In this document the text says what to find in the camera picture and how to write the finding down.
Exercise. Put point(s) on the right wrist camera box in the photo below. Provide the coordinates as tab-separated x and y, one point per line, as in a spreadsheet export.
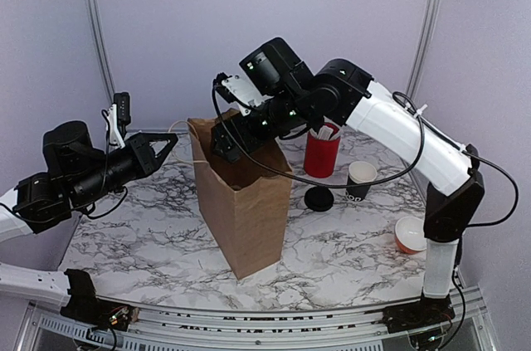
272	69

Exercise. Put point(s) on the white sugar stick packets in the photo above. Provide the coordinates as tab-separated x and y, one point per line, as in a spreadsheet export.
327	132

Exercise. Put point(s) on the aluminium frame post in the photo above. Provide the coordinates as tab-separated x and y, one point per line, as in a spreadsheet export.
427	31
100	49

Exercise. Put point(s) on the black plastic cup lids stack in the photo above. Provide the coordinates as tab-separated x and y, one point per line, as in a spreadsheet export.
318	199

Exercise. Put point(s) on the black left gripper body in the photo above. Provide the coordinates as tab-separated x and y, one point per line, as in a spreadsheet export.
140	167

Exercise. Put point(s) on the black stacked paper cup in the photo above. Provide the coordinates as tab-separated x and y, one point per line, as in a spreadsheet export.
360	174

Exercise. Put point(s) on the orange white bowl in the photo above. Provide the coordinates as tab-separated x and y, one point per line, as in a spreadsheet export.
409	235

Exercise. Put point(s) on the brown paper bag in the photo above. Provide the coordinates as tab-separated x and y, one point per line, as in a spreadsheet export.
244	206

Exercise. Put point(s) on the aluminium frame post right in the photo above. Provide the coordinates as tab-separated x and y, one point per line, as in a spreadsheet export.
427	31

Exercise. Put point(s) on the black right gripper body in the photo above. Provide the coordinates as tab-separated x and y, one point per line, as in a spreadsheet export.
283	114

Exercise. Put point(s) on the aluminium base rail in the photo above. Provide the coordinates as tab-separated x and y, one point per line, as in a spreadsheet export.
383	326

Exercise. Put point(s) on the aluminium frame post left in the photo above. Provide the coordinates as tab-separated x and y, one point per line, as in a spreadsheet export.
100	49

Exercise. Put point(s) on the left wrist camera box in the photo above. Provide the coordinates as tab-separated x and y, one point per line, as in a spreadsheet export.
117	117

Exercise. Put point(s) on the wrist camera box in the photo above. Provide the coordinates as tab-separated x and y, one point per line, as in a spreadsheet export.
272	69
117	117

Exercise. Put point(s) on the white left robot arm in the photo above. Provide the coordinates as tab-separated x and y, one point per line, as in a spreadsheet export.
77	176

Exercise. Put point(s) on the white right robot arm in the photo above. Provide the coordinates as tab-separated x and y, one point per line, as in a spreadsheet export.
348	96

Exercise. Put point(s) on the red cylindrical canister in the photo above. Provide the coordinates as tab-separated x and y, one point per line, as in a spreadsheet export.
320	154

